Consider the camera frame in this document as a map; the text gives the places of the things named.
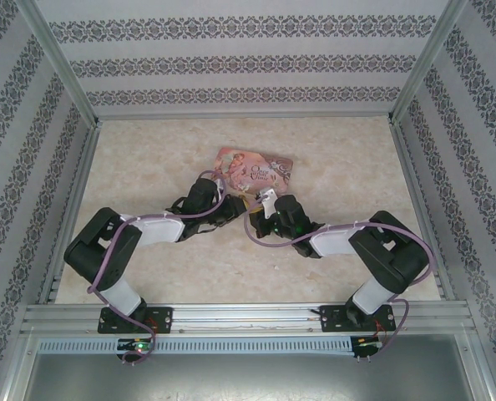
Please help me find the white slotted cable duct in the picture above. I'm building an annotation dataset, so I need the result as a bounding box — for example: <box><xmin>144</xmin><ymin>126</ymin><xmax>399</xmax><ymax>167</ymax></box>
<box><xmin>37</xmin><ymin>336</ymin><xmax>354</xmax><ymax>356</ymax></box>

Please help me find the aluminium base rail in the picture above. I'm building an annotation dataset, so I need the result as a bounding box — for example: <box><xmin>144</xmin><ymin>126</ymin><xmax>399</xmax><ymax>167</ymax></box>
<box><xmin>20</xmin><ymin>299</ymin><xmax>479</xmax><ymax>336</ymax></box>

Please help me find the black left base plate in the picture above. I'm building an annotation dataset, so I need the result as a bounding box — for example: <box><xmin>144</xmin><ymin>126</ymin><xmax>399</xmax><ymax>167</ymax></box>
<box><xmin>99</xmin><ymin>307</ymin><xmax>175</xmax><ymax>335</ymax></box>

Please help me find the pink fairy tin box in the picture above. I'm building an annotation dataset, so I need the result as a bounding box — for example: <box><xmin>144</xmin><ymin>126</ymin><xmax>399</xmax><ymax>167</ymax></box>
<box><xmin>213</xmin><ymin>145</ymin><xmax>296</xmax><ymax>197</ymax></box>

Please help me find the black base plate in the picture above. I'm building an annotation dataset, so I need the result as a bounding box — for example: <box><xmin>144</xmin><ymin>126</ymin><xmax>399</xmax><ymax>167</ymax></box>
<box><xmin>99</xmin><ymin>307</ymin><xmax>175</xmax><ymax>335</ymax></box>
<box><xmin>317</xmin><ymin>304</ymin><xmax>395</xmax><ymax>334</ymax></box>

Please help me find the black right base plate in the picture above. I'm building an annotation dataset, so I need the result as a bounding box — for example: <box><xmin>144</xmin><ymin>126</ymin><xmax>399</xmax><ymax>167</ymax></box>
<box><xmin>317</xmin><ymin>304</ymin><xmax>395</xmax><ymax>334</ymax></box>

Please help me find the aluminium frame bottom bar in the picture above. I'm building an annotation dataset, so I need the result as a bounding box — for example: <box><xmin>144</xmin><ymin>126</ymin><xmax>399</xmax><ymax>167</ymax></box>
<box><xmin>96</xmin><ymin>110</ymin><xmax>394</xmax><ymax>123</ymax></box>

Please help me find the aluminium frame post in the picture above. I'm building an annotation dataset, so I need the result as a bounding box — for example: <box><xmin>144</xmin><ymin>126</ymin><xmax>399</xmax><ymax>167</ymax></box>
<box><xmin>16</xmin><ymin>0</ymin><xmax>102</xmax><ymax>129</ymax></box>
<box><xmin>389</xmin><ymin>0</ymin><xmax>469</xmax><ymax>124</ymax></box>

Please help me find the small circuit board green light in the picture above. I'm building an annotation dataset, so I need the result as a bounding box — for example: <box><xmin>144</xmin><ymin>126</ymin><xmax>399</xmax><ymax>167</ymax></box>
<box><xmin>116</xmin><ymin>338</ymin><xmax>155</xmax><ymax>354</ymax></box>

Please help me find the thin black cable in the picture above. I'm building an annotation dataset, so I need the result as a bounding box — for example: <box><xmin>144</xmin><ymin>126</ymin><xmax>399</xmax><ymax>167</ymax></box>
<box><xmin>188</xmin><ymin>220</ymin><xmax>218</xmax><ymax>238</ymax></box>

